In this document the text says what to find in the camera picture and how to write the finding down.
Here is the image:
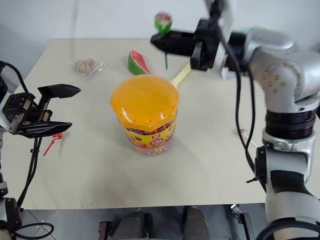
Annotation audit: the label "metal table clamp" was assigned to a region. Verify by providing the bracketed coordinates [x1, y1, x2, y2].
[229, 203, 256, 240]

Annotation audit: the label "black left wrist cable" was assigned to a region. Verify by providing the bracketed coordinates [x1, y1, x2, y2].
[0, 60, 30, 95]

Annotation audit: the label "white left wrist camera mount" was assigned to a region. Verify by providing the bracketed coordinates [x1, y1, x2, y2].
[0, 107, 13, 134]

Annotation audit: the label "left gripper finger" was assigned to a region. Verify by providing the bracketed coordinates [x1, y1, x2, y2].
[18, 121, 73, 139]
[37, 84, 82, 100]

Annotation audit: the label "clear plastic lollipop jar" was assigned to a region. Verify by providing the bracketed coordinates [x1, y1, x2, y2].
[123, 109, 178, 158]

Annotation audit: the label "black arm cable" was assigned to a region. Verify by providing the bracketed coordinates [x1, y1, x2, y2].
[208, 0, 267, 194]
[15, 136, 44, 210]

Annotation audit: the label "orange jar lid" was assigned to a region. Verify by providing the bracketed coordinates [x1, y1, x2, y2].
[109, 74, 181, 134]

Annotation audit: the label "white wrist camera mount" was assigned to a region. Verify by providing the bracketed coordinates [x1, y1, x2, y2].
[0, 107, 13, 134]
[213, 0, 237, 81]

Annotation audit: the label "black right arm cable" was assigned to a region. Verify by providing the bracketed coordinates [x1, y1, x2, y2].
[208, 0, 267, 194]

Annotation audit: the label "watermelon slice lollipop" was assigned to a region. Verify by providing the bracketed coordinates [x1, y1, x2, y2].
[127, 49, 151, 77]

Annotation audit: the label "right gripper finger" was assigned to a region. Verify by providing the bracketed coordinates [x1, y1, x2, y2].
[167, 30, 198, 43]
[150, 33, 198, 58]

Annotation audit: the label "dark rounded shape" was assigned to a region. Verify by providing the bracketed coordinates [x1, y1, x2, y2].
[183, 205, 210, 240]
[116, 210, 154, 240]

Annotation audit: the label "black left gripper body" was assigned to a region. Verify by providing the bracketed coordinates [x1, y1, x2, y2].
[1, 91, 54, 134]

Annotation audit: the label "round green pink lollipop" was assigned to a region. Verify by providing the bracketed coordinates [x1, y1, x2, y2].
[154, 11, 174, 71]

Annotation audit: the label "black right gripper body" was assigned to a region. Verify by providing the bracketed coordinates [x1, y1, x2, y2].
[190, 19, 221, 72]

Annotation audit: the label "black looped floor cable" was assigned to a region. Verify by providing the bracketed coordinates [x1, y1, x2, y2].
[14, 222, 55, 240]

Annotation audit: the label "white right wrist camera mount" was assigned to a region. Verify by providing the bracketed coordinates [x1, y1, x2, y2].
[213, 0, 237, 81]

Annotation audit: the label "clear wrapped white-stick lollipop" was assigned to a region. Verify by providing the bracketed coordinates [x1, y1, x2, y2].
[238, 128, 260, 149]

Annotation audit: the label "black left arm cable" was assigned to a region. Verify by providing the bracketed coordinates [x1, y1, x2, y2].
[15, 136, 44, 210]

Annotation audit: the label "rusty metal frame piece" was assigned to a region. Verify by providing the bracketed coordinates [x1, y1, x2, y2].
[98, 220, 119, 240]

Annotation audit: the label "clear bag beige candies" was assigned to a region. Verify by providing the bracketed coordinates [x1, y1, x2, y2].
[71, 57, 109, 81]

